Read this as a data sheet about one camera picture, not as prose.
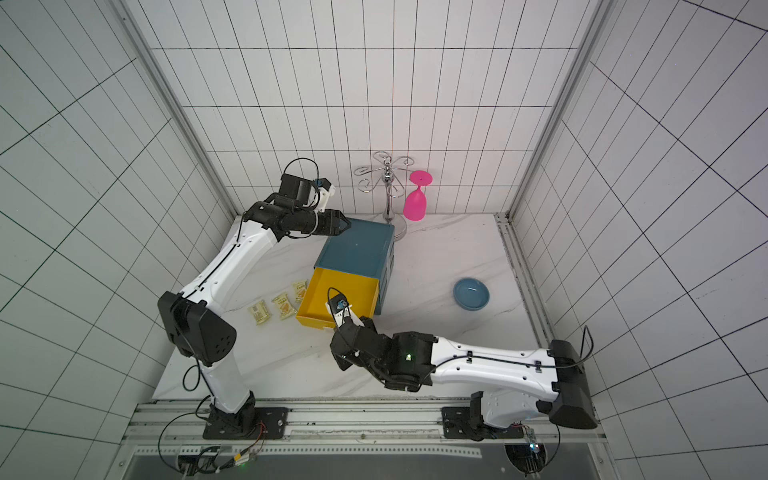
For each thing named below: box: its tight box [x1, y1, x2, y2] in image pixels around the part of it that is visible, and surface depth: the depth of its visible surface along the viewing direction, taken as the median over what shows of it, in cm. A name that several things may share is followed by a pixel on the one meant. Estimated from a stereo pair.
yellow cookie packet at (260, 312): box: [248, 300, 272, 325], surface depth 93 cm
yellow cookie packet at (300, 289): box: [292, 279, 308, 303], surface depth 99 cm
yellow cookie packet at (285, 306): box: [272, 293, 297, 320], surface depth 94 cm
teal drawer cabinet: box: [314, 217, 396, 316], surface depth 83 cm
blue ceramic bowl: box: [453, 277, 490, 311], surface depth 97 cm
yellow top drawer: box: [296, 267, 380, 329], surface depth 81 cm
